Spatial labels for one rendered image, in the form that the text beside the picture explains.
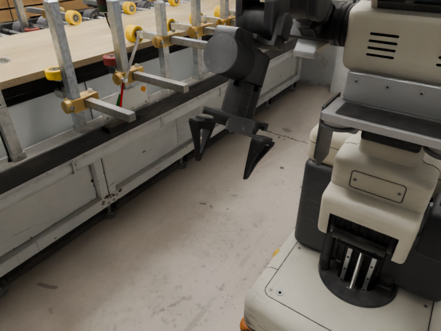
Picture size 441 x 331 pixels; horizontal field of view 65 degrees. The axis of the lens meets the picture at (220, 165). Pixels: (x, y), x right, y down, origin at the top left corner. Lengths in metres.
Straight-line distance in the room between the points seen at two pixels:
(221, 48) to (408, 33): 0.37
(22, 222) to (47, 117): 0.49
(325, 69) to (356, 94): 3.18
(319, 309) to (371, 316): 0.17
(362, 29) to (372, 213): 0.41
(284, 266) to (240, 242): 0.51
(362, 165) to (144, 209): 1.48
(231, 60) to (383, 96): 0.37
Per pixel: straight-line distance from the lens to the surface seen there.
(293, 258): 1.43
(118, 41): 1.49
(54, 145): 1.39
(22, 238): 1.83
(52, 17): 1.33
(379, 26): 0.75
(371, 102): 0.77
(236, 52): 0.50
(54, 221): 1.88
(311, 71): 4.00
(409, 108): 0.76
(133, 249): 1.87
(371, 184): 0.88
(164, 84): 1.43
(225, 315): 1.58
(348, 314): 1.32
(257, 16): 0.58
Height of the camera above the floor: 1.32
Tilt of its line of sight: 33 degrees down
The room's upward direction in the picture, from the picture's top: straight up
